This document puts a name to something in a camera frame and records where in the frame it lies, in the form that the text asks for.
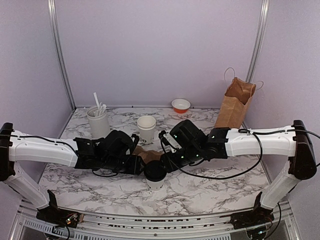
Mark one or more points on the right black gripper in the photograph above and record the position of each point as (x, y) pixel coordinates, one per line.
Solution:
(170, 165)

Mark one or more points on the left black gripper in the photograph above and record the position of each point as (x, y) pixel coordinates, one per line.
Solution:
(135, 168)

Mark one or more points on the black plastic cup lid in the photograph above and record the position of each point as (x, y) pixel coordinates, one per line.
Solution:
(155, 171)

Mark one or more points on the white paper cup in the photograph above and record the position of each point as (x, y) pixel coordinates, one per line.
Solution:
(155, 184)

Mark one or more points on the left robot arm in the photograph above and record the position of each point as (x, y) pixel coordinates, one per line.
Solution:
(115, 152)

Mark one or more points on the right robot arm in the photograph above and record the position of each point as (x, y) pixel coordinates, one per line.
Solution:
(188, 144)

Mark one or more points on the white cylindrical straw holder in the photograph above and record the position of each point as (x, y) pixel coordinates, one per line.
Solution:
(99, 125)

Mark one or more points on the brown cardboard cup carrier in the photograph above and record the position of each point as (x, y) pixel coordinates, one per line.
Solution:
(147, 155)

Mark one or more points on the orange and white bowl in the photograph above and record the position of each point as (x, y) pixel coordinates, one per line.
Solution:
(180, 105)

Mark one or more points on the stacked white paper cups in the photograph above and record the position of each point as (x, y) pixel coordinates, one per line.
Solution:
(146, 125)

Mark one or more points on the short white wrapped straw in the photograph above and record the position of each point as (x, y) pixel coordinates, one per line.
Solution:
(101, 109)

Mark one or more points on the tall white wrapped straw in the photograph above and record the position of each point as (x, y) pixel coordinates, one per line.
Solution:
(96, 100)

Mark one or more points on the brown paper bag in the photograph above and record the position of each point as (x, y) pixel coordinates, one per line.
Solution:
(235, 104)

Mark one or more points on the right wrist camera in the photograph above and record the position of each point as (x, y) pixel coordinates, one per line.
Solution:
(167, 140)

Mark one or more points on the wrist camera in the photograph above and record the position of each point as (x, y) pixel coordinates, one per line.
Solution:
(167, 140)
(135, 140)

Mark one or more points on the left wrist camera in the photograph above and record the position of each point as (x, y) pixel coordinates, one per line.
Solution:
(135, 140)

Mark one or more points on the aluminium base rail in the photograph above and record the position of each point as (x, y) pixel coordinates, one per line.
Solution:
(102, 226)

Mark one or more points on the right aluminium frame post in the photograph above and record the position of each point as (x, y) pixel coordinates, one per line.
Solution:
(261, 28)

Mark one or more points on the aluminium frame post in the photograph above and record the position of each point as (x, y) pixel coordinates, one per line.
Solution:
(59, 52)
(261, 28)

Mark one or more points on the left aluminium frame post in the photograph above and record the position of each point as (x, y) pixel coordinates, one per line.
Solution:
(59, 52)

